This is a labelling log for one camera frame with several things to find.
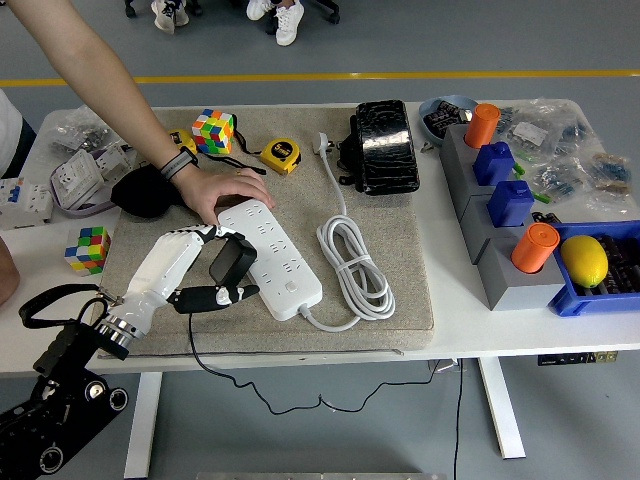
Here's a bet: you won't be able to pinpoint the orange cylinder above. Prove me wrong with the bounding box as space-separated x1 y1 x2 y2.
464 102 502 150
510 222 560 275

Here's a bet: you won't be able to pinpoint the thin black adapter cord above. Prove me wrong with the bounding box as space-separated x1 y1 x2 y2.
187 310 434 416

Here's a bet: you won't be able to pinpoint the white circuit breaker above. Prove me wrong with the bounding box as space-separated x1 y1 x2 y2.
0 177 55 231

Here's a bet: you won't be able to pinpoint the yellow lemon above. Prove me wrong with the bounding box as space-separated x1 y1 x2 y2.
559 235 610 290

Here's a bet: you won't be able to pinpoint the black table control panel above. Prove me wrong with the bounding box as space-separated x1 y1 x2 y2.
537 352 620 367

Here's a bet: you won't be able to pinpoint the person's torso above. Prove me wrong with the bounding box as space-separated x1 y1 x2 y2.
0 88 37 180

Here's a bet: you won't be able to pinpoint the person's left hand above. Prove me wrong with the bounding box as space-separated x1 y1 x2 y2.
177 167 278 226

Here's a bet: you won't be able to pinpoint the white power strip cable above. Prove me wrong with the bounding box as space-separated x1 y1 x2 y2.
298 131 397 332

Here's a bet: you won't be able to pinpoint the glossy black case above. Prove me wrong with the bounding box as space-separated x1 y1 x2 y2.
337 98 421 195

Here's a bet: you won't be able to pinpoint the white-edged puzzle cube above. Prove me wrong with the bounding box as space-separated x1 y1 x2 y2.
63 225 112 276

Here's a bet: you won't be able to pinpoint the blue square peg block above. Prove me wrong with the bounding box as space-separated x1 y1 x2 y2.
472 141 516 187
487 179 536 229

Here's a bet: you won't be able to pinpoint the clear bag metal parts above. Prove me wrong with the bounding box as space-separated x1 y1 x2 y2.
47 105 114 154

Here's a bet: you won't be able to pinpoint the small yellow tape measure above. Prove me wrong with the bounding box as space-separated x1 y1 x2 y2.
166 128 200 157

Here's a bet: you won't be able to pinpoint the black wrist strap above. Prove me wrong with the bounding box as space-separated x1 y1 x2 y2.
232 113 262 156
199 152 268 176

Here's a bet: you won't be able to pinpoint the person's right hand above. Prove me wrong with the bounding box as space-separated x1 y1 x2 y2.
0 234 21 306

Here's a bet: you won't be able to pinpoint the small white wall socket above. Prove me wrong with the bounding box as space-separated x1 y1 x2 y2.
94 141 136 174

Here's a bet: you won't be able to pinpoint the clear bag white label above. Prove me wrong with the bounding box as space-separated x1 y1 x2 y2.
499 105 557 151

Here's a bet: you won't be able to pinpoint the blue plastic bin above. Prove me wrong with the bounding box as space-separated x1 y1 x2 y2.
547 219 640 319

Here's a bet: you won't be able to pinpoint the clear bag brown resistors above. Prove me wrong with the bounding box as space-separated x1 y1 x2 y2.
582 147 640 211

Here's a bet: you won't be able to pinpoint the black capacitors heap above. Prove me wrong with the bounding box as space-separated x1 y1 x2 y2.
424 99 474 139
582 233 640 296

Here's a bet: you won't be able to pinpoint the metal bracket under table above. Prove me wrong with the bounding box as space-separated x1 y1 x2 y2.
429 358 467 375

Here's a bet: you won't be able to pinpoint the blue bowl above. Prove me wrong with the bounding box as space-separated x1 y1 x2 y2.
418 95 479 149

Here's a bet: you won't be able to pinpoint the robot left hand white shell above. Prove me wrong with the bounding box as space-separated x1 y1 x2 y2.
108 224 260 335

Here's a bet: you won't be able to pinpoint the grey black wristband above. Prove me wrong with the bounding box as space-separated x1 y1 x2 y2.
159 148 200 182

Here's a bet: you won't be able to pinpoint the clear bag dark parts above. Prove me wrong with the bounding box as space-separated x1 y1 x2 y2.
552 99 599 151

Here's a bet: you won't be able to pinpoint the white table leg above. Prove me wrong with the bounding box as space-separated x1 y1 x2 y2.
477 357 527 460
123 372 164 480

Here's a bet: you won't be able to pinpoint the clear bag blue resistors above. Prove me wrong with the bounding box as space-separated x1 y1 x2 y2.
529 158 589 202

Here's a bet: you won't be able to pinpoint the large white wall socket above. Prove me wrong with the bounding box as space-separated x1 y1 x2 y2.
49 148 106 207

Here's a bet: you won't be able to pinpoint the bright stickerless puzzle cube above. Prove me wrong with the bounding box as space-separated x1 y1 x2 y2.
192 107 236 155

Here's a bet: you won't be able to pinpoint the grey-brown mat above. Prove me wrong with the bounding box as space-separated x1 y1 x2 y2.
97 105 435 359

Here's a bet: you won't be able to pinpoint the yellow tape measure 5m label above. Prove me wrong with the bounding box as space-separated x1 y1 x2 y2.
259 137 303 176

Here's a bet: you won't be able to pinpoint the white power strip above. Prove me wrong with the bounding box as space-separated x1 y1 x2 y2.
214 198 324 321

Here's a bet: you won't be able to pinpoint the grey block base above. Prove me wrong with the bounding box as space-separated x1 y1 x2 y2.
439 123 506 221
477 234 569 312
462 192 539 266

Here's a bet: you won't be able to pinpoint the black hanging cable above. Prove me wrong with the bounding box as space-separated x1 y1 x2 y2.
452 359 464 480

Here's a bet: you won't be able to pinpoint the black cloth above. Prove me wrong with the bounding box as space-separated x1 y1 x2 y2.
110 164 189 219

